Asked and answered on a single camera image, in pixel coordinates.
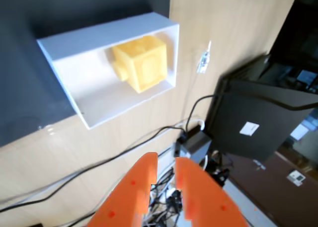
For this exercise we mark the grey power adapter box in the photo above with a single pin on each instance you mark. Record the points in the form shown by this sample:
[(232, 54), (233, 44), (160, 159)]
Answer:
[(196, 145)]

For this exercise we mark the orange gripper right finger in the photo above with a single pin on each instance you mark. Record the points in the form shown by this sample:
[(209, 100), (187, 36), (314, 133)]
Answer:
[(206, 199)]

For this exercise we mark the black monitor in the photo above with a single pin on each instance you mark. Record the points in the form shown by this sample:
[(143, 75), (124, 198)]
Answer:
[(248, 105)]

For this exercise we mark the small white device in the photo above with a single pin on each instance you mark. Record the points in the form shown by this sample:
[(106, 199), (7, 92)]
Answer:
[(296, 178)]

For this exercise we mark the yellow toy block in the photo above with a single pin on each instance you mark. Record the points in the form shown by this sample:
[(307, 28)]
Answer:
[(146, 63)]

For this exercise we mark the white open cardboard box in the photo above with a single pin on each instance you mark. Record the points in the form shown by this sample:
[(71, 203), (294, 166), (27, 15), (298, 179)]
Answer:
[(99, 98)]

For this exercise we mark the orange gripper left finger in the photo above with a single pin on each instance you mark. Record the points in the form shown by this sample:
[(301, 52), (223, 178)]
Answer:
[(129, 194)]

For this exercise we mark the dark grey table mat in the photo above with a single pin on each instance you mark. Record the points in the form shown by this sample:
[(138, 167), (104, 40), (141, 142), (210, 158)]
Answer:
[(62, 8)]

